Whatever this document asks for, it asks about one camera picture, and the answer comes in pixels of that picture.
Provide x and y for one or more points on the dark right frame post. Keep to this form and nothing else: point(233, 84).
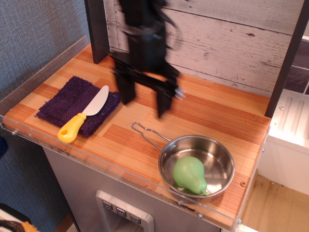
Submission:
point(289, 58)

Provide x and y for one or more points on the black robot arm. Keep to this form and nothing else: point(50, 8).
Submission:
point(144, 13)

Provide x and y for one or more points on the stainless steel pan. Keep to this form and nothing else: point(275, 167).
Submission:
point(218, 163)

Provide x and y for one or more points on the grey toy fridge cabinet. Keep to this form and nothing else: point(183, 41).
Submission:
point(101, 202)

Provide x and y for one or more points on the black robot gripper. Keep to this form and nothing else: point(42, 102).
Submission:
point(145, 64)

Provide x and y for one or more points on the clear acrylic guard rail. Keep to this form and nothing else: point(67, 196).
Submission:
point(145, 158)

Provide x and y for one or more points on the orange object at corner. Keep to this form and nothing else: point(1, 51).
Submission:
point(14, 226)

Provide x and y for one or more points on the purple folded cloth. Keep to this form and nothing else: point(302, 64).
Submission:
point(75, 95)

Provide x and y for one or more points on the white toy sink unit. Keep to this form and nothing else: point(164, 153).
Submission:
point(285, 157)

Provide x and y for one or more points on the green plastic toy pear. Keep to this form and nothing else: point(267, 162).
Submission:
point(189, 173)

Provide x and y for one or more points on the yellow handled toy knife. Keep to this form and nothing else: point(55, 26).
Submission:
point(69, 131)

